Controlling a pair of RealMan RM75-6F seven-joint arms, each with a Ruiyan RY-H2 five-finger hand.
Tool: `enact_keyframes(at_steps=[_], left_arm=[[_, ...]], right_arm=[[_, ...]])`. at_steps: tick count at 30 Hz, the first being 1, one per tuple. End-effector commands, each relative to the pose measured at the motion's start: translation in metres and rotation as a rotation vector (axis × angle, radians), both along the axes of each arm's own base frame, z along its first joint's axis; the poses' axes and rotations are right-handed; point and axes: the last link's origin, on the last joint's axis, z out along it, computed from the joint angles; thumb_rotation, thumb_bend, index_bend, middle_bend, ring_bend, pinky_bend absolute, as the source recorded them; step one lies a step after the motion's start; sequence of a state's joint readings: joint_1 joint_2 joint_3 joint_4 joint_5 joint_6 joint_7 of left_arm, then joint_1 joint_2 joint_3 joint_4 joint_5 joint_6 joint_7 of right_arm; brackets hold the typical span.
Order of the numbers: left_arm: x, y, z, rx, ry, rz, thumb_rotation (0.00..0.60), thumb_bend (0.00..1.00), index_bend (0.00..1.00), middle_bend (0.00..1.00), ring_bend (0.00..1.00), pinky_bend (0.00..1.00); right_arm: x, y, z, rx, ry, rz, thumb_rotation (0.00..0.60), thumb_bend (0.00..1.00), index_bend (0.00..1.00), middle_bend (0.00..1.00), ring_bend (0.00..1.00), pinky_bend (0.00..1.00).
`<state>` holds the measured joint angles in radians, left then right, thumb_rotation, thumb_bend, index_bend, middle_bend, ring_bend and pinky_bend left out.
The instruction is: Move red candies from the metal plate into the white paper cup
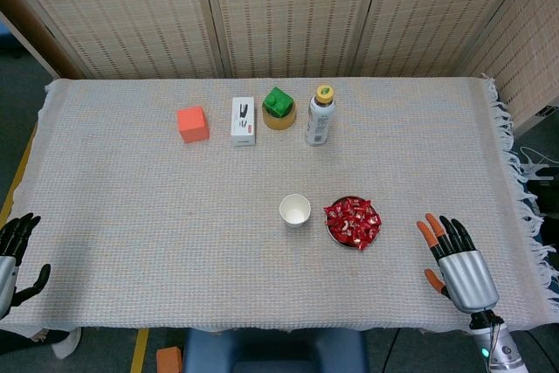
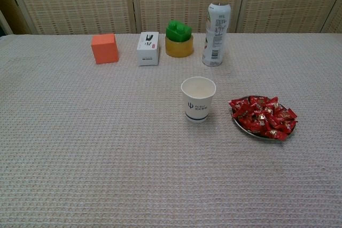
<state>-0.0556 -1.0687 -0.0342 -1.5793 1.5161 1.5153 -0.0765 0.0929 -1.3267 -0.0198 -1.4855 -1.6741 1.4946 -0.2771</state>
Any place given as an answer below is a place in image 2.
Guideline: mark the red candy pile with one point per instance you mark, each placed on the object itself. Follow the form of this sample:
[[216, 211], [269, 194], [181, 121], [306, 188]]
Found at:
[[262, 116]]

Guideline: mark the white paper cup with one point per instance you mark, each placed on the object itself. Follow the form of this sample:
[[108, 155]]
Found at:
[[196, 108]]

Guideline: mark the yellow tape roll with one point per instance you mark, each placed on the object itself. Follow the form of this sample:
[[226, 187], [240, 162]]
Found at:
[[179, 50]]

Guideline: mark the white stapler box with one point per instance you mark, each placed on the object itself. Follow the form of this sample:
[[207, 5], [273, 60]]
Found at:
[[148, 51]]

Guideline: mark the green toy brick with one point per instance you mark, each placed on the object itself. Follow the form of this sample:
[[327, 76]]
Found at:
[[177, 33]]

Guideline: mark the white bottle yellow cap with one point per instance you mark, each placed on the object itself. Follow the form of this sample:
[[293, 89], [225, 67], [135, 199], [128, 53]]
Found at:
[[215, 41]]

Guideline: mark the orange cube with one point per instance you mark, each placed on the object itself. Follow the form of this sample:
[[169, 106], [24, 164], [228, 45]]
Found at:
[[105, 51]]

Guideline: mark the round metal plate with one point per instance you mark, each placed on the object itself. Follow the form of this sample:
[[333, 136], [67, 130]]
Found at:
[[247, 132]]

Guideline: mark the beige woven tablecloth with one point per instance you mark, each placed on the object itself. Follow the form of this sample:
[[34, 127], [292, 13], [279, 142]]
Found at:
[[107, 158]]

